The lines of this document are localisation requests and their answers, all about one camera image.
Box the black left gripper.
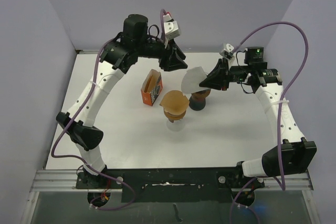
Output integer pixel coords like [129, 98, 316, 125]
[134, 34, 187, 70]

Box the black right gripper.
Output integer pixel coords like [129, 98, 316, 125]
[198, 57, 250, 91]

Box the white paper coffee filter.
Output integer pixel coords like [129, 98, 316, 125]
[181, 66, 207, 94]

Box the orange coffee filter box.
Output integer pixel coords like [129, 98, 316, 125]
[141, 69, 163, 106]

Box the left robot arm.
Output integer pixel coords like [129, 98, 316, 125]
[56, 9, 187, 188]

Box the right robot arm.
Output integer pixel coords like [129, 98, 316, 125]
[199, 44, 317, 187]

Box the clear glass carafe wooden collar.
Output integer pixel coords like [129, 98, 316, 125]
[166, 120, 185, 132]

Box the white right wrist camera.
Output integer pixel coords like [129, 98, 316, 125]
[219, 43, 235, 60]

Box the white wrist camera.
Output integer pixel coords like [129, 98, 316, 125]
[219, 43, 235, 60]
[163, 12, 181, 40]

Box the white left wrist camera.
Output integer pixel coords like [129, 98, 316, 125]
[163, 12, 181, 40]

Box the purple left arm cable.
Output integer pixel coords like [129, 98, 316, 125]
[50, 8, 174, 211]

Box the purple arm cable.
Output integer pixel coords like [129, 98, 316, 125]
[50, 8, 174, 211]
[229, 21, 308, 224]

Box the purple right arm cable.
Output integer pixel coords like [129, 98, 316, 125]
[229, 21, 308, 224]

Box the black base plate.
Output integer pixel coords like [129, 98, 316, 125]
[76, 166, 265, 203]

